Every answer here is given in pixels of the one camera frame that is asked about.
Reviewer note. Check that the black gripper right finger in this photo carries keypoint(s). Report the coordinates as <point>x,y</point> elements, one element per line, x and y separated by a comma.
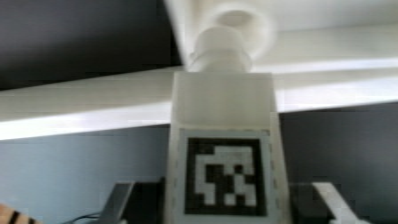
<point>318,205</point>

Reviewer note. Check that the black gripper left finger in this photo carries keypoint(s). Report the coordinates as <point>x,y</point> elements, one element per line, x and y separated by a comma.
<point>133,205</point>

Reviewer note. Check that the white U-shaped obstacle fence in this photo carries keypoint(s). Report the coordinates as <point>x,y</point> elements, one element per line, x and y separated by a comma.
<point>334,65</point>

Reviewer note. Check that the white table leg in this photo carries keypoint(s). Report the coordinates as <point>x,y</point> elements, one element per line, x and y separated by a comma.
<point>226,183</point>

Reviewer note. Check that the white square tabletop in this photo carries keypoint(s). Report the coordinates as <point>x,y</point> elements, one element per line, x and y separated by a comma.
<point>266,20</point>

